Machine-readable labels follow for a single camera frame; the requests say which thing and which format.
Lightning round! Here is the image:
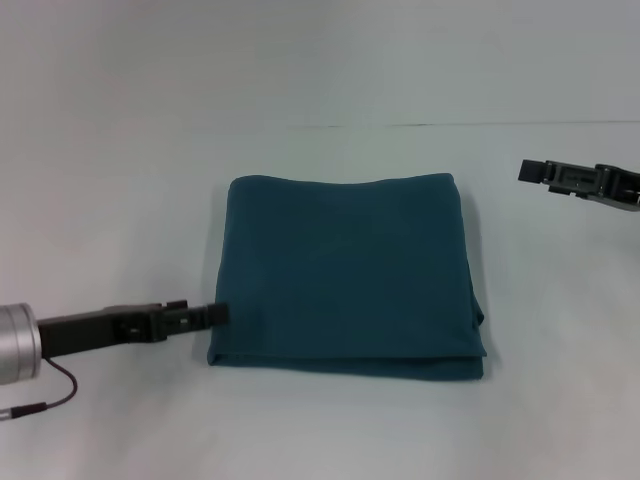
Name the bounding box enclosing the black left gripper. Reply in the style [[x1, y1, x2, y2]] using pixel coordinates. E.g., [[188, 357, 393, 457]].
[[35, 297, 231, 360]]

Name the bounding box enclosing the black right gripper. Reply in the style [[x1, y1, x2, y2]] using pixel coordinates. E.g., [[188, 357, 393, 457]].
[[517, 158, 640, 213]]

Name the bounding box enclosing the blue teal shirt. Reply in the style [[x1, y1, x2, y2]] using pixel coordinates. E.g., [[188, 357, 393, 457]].
[[205, 172, 489, 382]]

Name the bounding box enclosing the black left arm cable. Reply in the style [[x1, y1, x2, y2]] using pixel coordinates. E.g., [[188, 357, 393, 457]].
[[0, 355, 80, 422]]

